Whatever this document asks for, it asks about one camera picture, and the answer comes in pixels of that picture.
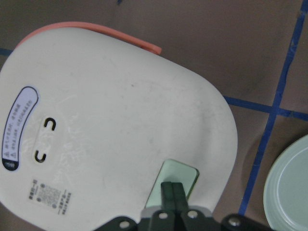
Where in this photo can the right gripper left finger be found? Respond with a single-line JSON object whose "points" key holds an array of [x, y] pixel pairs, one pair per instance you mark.
{"points": [[167, 196]]}

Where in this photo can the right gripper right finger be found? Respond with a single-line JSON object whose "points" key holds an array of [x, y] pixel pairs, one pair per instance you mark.
{"points": [[180, 200]]}

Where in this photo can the white rice cooker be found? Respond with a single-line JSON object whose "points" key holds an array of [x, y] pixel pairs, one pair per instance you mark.
{"points": [[89, 124]]}

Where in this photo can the right green plate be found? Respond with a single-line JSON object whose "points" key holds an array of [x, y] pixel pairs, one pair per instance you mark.
{"points": [[285, 196]]}

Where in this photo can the brown paper table mat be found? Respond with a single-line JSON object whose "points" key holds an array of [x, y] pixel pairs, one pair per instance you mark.
{"points": [[255, 52]]}

